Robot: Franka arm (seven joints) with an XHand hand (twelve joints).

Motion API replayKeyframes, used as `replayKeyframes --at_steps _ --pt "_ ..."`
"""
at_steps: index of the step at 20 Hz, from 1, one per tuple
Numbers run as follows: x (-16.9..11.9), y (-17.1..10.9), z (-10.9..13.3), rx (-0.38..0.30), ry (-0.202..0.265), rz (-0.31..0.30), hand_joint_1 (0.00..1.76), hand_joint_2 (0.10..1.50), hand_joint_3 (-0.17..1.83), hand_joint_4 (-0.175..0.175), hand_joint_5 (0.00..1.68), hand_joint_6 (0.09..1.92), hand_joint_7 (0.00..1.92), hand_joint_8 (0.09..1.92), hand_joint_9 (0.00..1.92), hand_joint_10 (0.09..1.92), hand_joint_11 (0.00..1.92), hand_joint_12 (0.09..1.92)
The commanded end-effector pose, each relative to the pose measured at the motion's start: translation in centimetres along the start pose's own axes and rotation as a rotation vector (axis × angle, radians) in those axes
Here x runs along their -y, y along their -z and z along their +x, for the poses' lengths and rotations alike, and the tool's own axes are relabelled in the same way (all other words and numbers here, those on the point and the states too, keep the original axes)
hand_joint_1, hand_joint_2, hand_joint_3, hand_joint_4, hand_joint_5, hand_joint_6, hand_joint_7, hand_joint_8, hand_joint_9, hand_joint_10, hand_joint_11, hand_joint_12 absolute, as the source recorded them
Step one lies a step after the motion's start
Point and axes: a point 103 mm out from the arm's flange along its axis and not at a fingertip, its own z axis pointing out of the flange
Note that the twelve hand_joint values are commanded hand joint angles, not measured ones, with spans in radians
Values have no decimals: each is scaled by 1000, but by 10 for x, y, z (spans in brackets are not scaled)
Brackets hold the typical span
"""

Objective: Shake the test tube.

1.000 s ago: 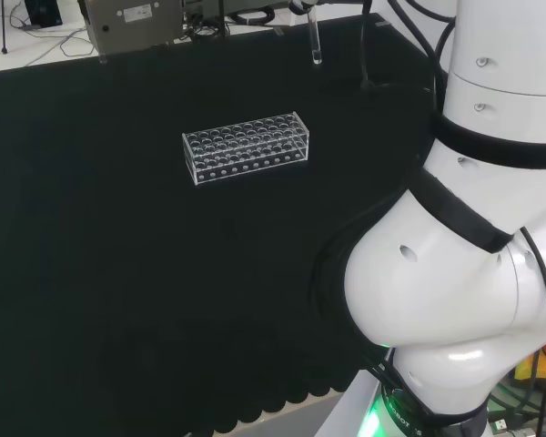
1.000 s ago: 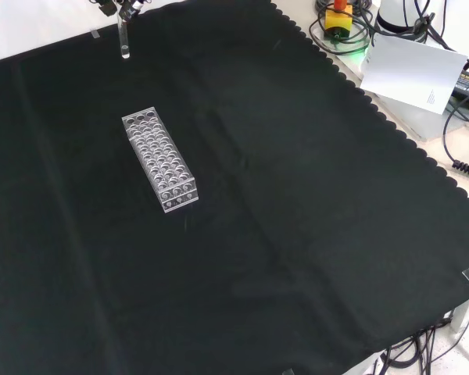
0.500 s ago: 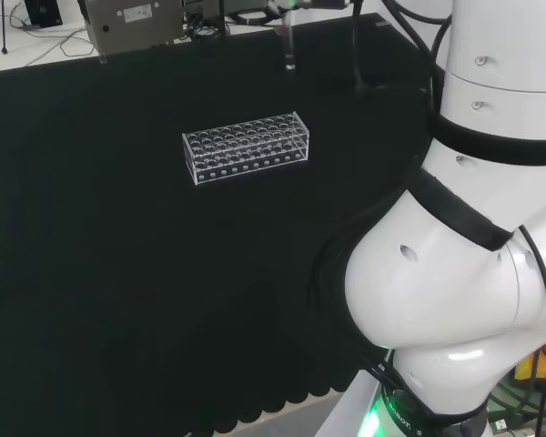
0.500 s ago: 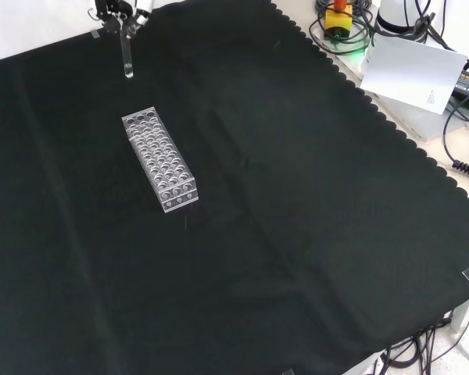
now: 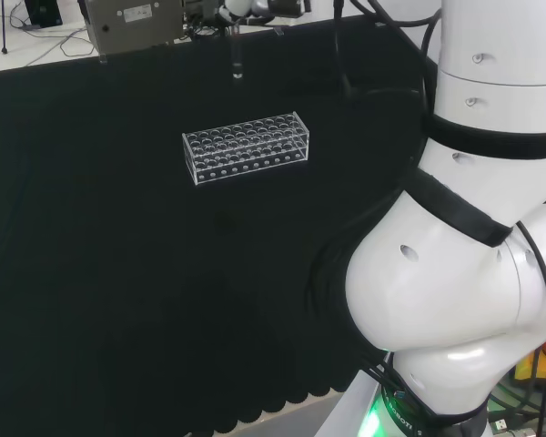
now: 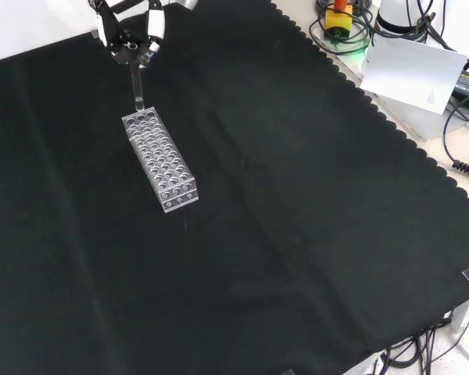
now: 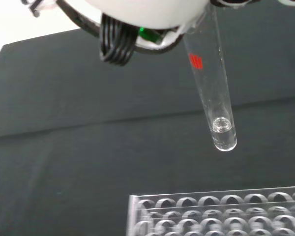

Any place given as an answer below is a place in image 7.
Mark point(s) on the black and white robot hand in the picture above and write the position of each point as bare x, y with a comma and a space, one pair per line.
142, 14

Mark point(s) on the clear plastic test tube rack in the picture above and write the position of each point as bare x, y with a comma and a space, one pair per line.
218, 214

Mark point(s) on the black bench cloth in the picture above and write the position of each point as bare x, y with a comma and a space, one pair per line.
88, 147

